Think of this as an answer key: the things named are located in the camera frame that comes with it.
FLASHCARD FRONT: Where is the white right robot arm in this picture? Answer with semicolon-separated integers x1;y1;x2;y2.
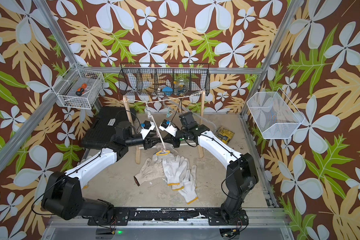
158;113;259;225

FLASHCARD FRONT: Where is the wooden drying rack frame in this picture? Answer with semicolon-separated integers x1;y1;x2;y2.
122;91;206;165

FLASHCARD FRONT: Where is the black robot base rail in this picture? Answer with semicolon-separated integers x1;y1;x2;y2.
82;208;249;227

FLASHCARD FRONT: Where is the aluminium frame post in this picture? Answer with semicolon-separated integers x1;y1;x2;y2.
0;1;78;173
239;0;304;116

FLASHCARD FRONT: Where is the black wire basket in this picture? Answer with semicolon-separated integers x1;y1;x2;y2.
117;63;211;97

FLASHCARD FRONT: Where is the yellow screwdriver bit set case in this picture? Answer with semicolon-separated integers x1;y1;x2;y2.
215;126;235;145

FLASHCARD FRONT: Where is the white mesh basket right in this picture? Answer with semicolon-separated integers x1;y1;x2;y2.
247;88;305;140

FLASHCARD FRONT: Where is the blue dotted yellow cuff glove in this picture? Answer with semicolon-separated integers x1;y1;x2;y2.
152;150;180;165

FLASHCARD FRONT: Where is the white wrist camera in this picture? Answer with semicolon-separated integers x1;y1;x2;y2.
141;121;155;139
159;120;178;137

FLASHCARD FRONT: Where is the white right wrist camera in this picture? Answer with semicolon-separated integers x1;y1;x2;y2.
159;120;178;137

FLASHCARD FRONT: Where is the beige cotton glove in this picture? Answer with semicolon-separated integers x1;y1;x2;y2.
134;156;165;186

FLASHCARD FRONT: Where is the blue object in basket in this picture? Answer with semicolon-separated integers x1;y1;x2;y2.
162;87;173;96

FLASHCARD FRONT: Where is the white clip hanger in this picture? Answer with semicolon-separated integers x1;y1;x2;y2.
144;100;217;151

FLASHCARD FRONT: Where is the aluminium frame post right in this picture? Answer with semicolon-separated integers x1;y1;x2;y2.
239;0;304;116

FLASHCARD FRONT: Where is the white glove behind left arm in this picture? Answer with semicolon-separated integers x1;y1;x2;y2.
78;155;92;166

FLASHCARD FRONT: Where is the white yellow cuff glove upper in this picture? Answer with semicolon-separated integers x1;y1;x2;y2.
162;154;189;186

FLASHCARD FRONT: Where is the white wire basket left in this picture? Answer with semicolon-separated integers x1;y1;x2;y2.
55;64;105;110

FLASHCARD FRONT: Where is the aluminium frame post left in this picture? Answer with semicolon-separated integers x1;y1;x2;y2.
0;1;78;173

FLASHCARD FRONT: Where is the black plastic tool case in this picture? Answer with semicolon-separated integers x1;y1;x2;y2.
80;107;141;152

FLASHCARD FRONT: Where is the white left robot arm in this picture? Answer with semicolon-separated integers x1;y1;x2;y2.
42;121;155;224

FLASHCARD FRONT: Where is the clear glass jar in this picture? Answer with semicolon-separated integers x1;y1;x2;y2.
175;79;189;95

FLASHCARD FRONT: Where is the white yellow cuff glove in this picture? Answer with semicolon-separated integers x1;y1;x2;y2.
162;154;189;186
172;165;198;205

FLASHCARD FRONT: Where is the white yellow cuff glove lower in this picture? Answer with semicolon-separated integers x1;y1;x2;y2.
172;165;198;205

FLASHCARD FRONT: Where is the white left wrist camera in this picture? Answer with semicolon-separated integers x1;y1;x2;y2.
141;121;155;139

